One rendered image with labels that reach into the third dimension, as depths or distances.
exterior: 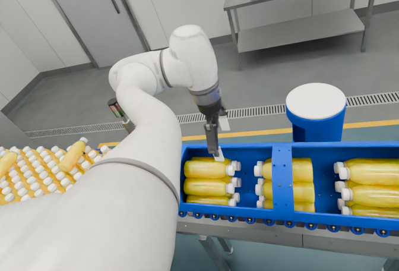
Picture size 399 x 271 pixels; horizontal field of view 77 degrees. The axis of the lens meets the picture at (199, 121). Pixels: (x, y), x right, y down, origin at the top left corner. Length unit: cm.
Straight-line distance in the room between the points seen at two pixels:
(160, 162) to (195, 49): 40
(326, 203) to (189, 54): 80
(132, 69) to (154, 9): 379
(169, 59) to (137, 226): 50
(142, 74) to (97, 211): 47
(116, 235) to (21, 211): 7
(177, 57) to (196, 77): 7
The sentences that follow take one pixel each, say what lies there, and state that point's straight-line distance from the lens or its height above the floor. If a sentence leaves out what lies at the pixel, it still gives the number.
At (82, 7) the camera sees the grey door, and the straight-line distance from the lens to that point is 487.
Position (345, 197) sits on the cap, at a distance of 98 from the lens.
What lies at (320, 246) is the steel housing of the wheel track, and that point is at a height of 85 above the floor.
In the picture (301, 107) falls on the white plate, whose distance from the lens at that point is 137.
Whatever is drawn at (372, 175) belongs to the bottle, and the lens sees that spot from 97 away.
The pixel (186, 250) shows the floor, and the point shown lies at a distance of 220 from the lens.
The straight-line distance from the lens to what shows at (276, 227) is 112.
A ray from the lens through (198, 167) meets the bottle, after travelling 101.
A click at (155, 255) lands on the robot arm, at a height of 179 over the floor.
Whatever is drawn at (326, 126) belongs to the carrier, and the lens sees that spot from 136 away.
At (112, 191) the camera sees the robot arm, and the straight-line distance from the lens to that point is 20.
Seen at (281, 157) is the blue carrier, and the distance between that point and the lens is 91.
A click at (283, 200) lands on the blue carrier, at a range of 90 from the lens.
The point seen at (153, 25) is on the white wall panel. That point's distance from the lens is 452.
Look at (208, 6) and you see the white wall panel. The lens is 420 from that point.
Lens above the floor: 196
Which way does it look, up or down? 41 degrees down
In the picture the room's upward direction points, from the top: 21 degrees counter-clockwise
